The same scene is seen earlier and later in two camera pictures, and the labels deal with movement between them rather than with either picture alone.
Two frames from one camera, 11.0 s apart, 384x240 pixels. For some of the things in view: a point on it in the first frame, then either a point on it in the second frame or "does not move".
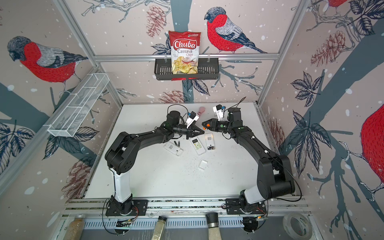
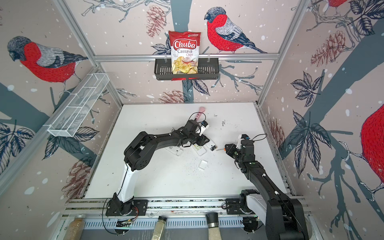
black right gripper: x=205 y=123 to x=230 y=149
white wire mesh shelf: x=69 y=120 does not move
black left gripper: x=190 y=132 to x=202 y=140
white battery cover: x=203 y=164 does not move
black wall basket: x=208 y=70 does not move
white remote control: x=197 y=145 does not move
